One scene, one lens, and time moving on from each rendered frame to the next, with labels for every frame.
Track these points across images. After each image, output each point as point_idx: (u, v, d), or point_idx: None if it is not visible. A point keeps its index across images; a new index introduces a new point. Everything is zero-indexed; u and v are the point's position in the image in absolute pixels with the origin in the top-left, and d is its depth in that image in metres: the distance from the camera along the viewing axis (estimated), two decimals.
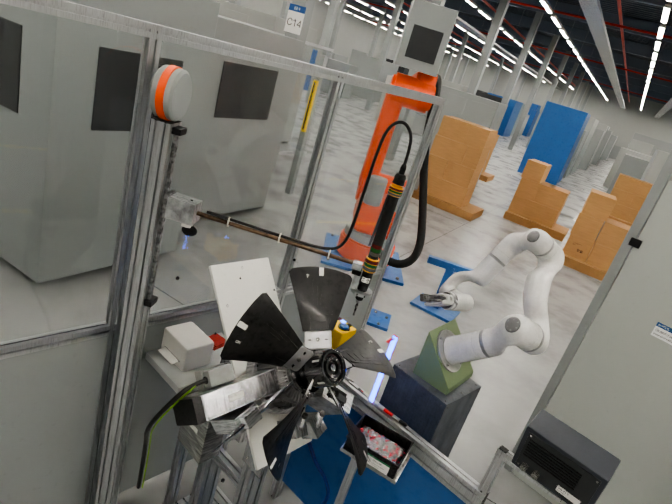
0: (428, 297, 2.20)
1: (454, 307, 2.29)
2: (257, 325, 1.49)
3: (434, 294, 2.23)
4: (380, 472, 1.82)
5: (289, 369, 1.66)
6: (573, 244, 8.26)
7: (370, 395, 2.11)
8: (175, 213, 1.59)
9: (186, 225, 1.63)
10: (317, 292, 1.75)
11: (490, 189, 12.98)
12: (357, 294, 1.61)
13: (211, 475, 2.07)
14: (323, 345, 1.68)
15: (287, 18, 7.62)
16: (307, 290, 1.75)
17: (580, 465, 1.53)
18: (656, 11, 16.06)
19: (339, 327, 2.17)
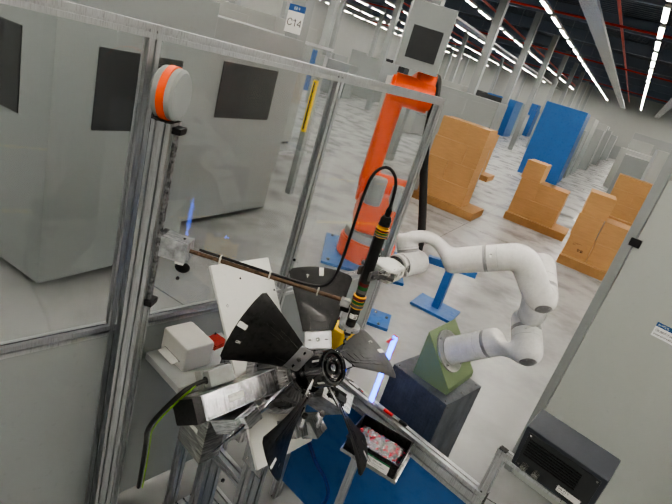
0: (376, 276, 1.61)
1: (401, 277, 1.75)
2: (257, 325, 1.49)
3: (382, 267, 1.64)
4: (380, 472, 1.82)
5: (289, 369, 1.66)
6: (573, 244, 8.26)
7: (370, 395, 2.11)
8: (169, 251, 1.64)
9: (179, 262, 1.67)
10: None
11: (490, 189, 12.98)
12: (345, 330, 1.65)
13: (211, 475, 2.07)
14: (323, 345, 1.68)
15: (287, 18, 7.62)
16: (307, 290, 1.75)
17: (580, 465, 1.53)
18: (656, 11, 16.06)
19: (339, 327, 2.17)
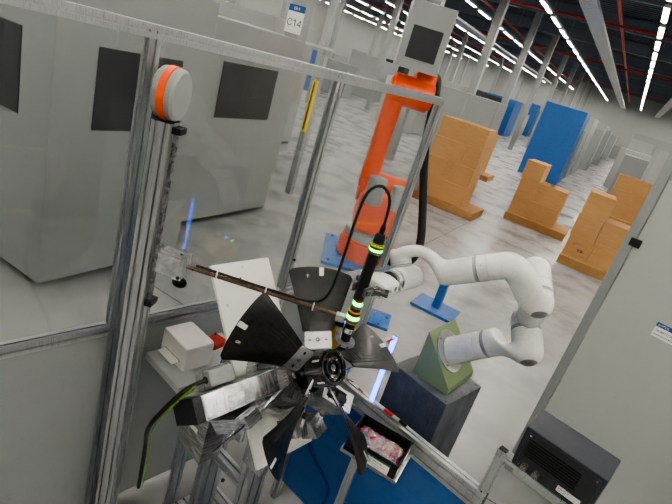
0: (371, 292, 1.63)
1: (395, 292, 1.77)
2: (257, 325, 1.49)
3: (376, 283, 1.66)
4: (380, 472, 1.82)
5: (289, 369, 1.66)
6: (573, 244, 8.26)
7: (370, 395, 2.11)
8: (166, 267, 1.66)
9: (176, 278, 1.70)
10: (317, 292, 1.75)
11: (490, 189, 12.98)
12: (340, 345, 1.67)
13: (211, 475, 2.07)
14: (323, 345, 1.68)
15: (287, 18, 7.62)
16: (307, 290, 1.75)
17: (580, 465, 1.53)
18: (656, 11, 16.06)
19: None
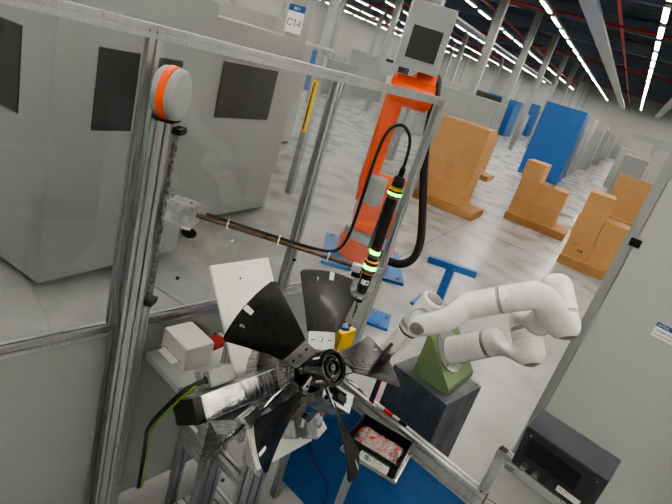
0: None
1: None
2: (263, 312, 1.52)
3: (398, 350, 1.85)
4: (380, 472, 1.82)
5: (289, 366, 1.67)
6: (573, 244, 8.26)
7: (370, 395, 2.11)
8: (175, 215, 1.60)
9: (186, 227, 1.63)
10: (325, 295, 1.77)
11: (490, 189, 12.98)
12: (356, 296, 1.61)
13: (211, 475, 2.07)
14: (325, 346, 1.69)
15: (287, 18, 7.62)
16: (316, 292, 1.78)
17: (580, 465, 1.53)
18: (656, 11, 16.06)
19: (339, 327, 2.17)
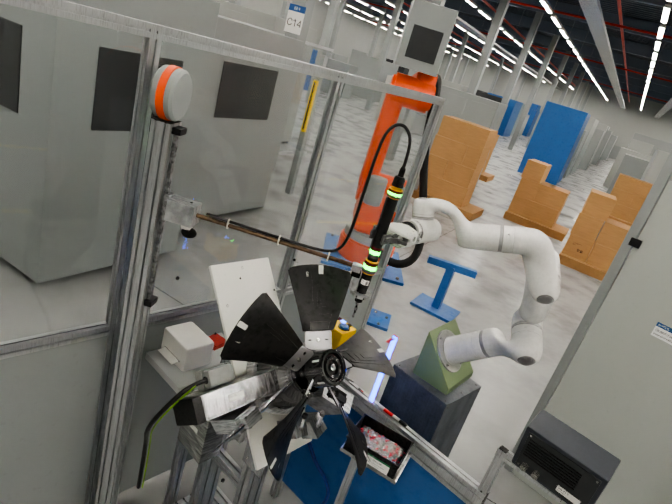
0: (389, 239, 1.56)
1: (413, 244, 1.70)
2: (327, 280, 1.75)
3: (395, 232, 1.60)
4: (380, 472, 1.82)
5: None
6: (573, 244, 8.26)
7: (370, 395, 2.11)
8: (175, 215, 1.60)
9: (186, 227, 1.63)
10: (366, 350, 1.86)
11: (490, 189, 12.98)
12: (356, 296, 1.61)
13: (211, 475, 2.07)
14: None
15: (287, 18, 7.62)
16: (361, 343, 1.88)
17: (580, 465, 1.53)
18: (656, 11, 16.06)
19: (339, 327, 2.17)
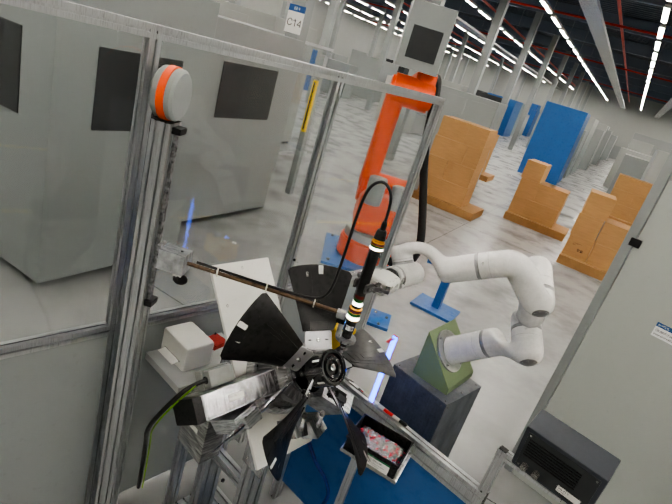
0: (372, 289, 1.62)
1: (397, 289, 1.76)
2: (327, 280, 1.75)
3: (377, 280, 1.66)
4: (380, 472, 1.82)
5: None
6: (573, 244, 8.26)
7: (370, 395, 2.11)
8: (166, 264, 1.66)
9: (177, 275, 1.69)
10: (366, 350, 1.86)
11: (490, 189, 12.98)
12: (341, 342, 1.67)
13: (211, 475, 2.07)
14: None
15: (287, 18, 7.62)
16: (361, 343, 1.88)
17: (580, 465, 1.53)
18: (656, 11, 16.06)
19: None
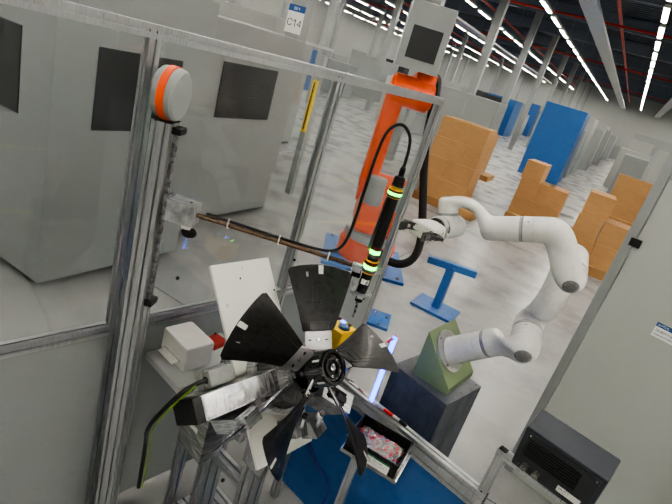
0: (428, 237, 1.70)
1: None
2: (327, 280, 1.75)
3: (425, 227, 1.74)
4: (380, 472, 1.82)
5: None
6: None
7: (370, 395, 2.11)
8: (175, 215, 1.60)
9: (186, 227, 1.63)
10: (367, 347, 1.86)
11: (490, 189, 12.98)
12: (356, 296, 1.61)
13: (211, 475, 2.07)
14: None
15: (287, 18, 7.62)
16: (362, 340, 1.88)
17: (580, 465, 1.53)
18: (656, 11, 16.06)
19: (339, 327, 2.17)
